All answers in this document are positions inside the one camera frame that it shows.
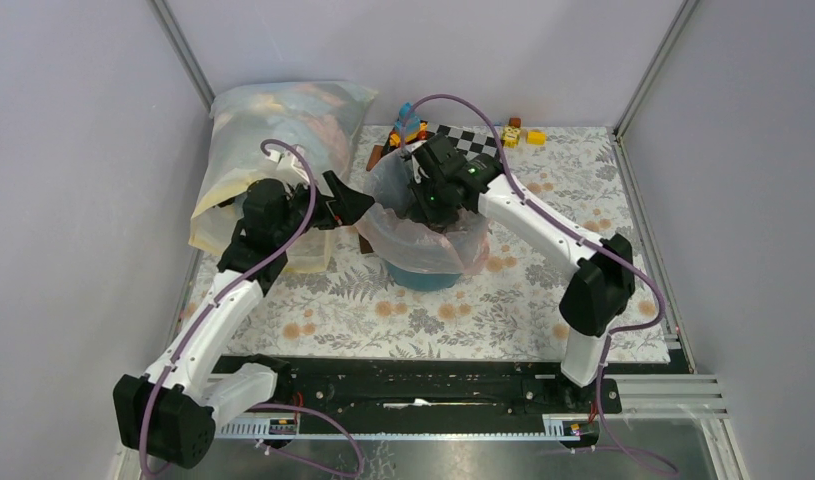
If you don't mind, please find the blue toy figure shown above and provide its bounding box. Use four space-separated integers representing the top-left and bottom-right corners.
387 102 428 149

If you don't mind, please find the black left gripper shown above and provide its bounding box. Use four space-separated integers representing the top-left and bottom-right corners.
275 170 375 246

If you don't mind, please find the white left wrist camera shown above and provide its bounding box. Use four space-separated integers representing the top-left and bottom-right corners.
266 149 309 187

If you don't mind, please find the small brown wooden block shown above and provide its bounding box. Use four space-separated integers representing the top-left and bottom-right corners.
358 235 374 255

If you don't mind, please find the large translucent yellow-trimmed bag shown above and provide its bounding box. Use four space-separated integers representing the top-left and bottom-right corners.
189 81 376 273

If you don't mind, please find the floral patterned table mat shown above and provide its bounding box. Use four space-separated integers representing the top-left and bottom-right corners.
225 127 641 361

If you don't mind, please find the pink plastic trash bag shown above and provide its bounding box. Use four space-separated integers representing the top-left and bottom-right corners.
356 151 489 274

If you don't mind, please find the yellow toy figure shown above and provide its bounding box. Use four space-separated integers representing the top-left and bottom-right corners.
501 125 521 148

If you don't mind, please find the brown block behind bin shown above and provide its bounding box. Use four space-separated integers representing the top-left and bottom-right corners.
366 145 386 172

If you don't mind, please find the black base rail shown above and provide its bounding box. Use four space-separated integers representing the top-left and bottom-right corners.
272 357 595 435

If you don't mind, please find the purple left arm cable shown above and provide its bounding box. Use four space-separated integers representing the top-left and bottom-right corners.
136 139 367 480

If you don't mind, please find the teal plastic trash bin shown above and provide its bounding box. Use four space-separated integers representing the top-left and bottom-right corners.
383 261 462 292

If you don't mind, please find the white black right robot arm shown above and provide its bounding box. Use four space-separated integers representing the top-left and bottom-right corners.
400 134 636 413

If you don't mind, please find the yellow toy block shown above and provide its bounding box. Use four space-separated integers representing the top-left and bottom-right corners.
525 130 547 146

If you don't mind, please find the black white checkerboard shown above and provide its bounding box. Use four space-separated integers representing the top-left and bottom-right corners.
426 122 500 159

